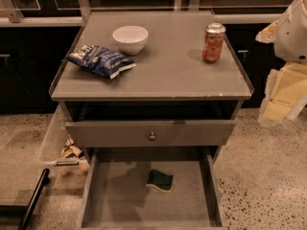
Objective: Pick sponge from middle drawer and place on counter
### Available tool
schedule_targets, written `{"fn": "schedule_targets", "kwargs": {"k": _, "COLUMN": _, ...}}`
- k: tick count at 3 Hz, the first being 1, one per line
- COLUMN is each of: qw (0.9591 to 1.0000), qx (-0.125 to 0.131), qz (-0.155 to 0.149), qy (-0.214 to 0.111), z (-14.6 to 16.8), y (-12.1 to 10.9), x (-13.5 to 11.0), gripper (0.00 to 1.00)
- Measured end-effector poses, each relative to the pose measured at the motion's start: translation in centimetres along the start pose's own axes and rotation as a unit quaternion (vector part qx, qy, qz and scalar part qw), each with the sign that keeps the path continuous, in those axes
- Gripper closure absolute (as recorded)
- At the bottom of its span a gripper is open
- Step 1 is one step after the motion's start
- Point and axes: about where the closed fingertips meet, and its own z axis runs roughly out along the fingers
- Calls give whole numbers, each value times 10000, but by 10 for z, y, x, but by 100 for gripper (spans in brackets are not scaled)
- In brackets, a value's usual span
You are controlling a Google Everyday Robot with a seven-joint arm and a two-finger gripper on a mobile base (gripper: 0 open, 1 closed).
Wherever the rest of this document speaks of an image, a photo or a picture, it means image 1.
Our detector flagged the top drawer with knob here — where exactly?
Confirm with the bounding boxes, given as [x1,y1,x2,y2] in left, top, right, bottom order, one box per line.
[65,120,235,148]

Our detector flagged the blue chip bag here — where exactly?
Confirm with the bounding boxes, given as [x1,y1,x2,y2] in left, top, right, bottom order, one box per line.
[66,45,136,80]

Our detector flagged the open middle drawer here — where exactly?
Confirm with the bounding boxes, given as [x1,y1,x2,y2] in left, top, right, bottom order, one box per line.
[77,147,227,230]

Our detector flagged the crumpled snack wrapper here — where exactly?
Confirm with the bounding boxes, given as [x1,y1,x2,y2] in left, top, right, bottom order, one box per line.
[60,138,83,158]

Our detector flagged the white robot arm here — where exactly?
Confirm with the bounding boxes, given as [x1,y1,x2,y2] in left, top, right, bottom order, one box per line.
[256,0,307,127]

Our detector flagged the green yellow sponge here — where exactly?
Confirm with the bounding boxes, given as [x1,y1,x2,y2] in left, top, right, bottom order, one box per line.
[146,170,174,193]

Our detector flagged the grey drawer cabinet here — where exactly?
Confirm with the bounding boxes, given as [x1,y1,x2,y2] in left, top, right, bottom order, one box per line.
[48,11,255,230]

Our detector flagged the white bowl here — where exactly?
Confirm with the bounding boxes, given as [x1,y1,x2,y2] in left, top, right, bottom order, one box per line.
[112,26,149,56]

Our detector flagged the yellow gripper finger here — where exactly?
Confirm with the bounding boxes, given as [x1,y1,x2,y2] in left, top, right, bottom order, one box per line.
[258,62,307,127]

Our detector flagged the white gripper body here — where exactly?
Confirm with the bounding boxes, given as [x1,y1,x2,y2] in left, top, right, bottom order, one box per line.
[255,20,278,44]

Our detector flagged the orange soda can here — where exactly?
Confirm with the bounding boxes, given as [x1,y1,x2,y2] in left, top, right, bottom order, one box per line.
[202,22,225,63]

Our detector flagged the clear plastic bin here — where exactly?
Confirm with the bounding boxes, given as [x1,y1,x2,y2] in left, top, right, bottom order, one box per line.
[38,106,89,175]

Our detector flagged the black bar handle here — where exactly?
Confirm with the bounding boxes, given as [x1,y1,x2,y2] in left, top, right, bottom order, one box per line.
[17,169,50,230]

